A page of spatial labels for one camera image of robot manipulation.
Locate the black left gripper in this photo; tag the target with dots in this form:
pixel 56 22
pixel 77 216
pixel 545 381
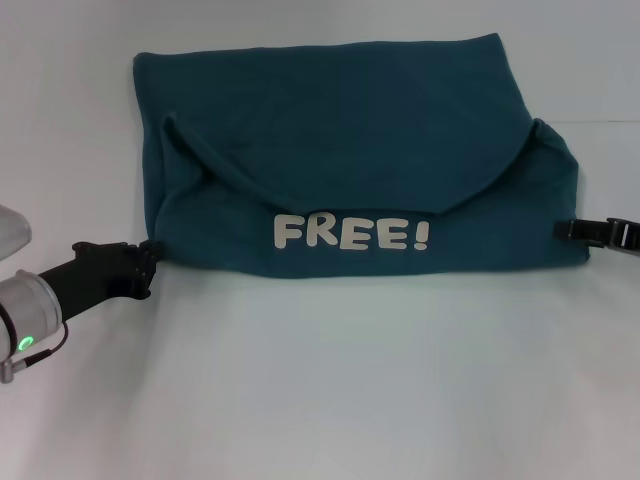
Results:
pixel 95 275

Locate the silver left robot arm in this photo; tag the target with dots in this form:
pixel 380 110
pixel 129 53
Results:
pixel 25 310

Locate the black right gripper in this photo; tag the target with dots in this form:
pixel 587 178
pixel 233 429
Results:
pixel 625 235

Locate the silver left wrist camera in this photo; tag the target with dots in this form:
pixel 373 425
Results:
pixel 12 232

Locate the teal blue shirt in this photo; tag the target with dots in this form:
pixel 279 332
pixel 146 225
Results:
pixel 350 125

